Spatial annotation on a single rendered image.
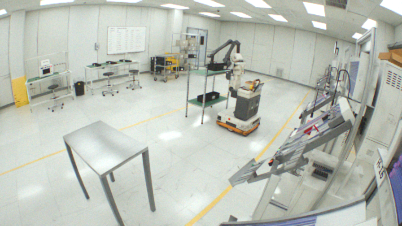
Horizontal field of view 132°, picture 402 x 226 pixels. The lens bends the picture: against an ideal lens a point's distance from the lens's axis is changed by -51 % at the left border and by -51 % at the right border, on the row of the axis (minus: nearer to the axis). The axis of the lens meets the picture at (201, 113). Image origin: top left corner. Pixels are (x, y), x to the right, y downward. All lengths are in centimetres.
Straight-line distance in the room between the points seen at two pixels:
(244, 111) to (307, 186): 197
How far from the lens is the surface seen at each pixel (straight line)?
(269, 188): 128
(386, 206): 49
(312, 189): 163
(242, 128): 323
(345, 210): 70
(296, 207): 179
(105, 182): 125
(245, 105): 313
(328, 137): 139
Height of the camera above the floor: 157
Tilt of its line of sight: 23 degrees down
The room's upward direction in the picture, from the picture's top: 5 degrees clockwise
